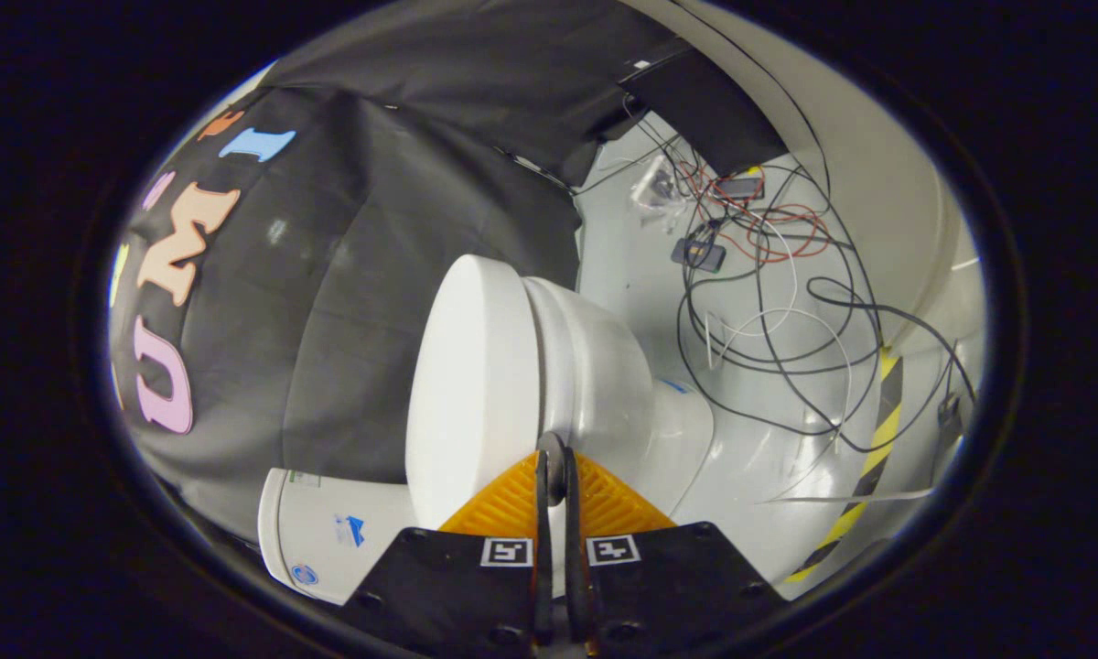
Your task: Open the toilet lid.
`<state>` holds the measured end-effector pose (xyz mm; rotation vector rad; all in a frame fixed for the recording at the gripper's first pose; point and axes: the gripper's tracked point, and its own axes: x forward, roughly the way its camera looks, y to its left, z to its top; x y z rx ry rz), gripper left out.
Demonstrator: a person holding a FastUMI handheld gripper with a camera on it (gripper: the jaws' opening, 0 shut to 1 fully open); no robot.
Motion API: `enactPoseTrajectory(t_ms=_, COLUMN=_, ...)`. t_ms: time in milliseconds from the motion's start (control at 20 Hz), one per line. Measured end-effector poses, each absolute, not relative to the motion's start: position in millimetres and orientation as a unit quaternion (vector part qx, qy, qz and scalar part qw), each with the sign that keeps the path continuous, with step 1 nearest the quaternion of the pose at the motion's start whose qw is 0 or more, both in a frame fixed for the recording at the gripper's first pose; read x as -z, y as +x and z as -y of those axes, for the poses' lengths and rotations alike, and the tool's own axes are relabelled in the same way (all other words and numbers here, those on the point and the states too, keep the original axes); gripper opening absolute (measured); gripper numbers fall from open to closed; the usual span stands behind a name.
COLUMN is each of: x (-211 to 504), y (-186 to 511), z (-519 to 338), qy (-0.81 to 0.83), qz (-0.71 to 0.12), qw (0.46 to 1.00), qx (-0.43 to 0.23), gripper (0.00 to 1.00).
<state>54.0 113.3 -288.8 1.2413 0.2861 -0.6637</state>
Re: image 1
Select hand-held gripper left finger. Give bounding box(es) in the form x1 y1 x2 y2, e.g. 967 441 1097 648
343 448 554 659

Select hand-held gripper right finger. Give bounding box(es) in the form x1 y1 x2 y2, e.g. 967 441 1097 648
563 447 788 659

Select black lid pull tab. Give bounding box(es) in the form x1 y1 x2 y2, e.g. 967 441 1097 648
538 432 570 504

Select white toilet lid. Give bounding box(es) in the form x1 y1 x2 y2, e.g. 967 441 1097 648
405 254 550 532

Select white toilet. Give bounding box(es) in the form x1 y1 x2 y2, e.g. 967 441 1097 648
258 275 716 607

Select yellow black hazard tape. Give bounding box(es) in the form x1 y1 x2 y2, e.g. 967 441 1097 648
782 346 905 584

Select black backdrop cloth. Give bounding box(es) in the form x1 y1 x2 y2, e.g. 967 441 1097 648
110 0 687 550

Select clear plastic bag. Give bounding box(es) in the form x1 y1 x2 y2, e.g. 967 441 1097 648
630 156 692 230

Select dark flat panel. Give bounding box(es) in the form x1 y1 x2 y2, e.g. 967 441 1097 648
618 46 788 179

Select thin white cable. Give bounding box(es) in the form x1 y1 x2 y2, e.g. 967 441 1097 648
705 211 856 431

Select tangle of black cables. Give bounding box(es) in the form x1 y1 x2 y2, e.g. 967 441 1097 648
622 92 980 454

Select thin red wires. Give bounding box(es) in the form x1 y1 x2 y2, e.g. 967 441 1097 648
677 163 834 266

